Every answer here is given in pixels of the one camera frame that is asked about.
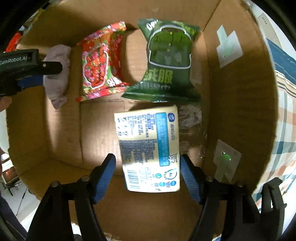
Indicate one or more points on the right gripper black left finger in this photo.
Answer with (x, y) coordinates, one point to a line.
(52, 219)

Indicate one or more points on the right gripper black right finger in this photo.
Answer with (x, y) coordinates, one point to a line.
(229, 205)

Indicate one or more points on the purple fluffy cloth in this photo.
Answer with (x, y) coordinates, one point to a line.
(56, 84)

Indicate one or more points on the red floral wet wipes pack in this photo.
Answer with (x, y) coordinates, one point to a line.
(101, 62)

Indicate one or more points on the cream blue tissue pack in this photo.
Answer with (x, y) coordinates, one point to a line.
(150, 149)

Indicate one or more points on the green wet wipes pack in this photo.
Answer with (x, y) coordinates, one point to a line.
(169, 61)

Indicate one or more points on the person's hand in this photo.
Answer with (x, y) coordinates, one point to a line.
(5, 103)

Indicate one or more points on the red plastic bag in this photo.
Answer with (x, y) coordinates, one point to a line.
(14, 42)

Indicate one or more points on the plaid checkered bed sheet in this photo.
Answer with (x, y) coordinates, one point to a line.
(282, 159)

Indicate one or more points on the brown cardboard box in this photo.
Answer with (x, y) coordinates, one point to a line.
(231, 131)

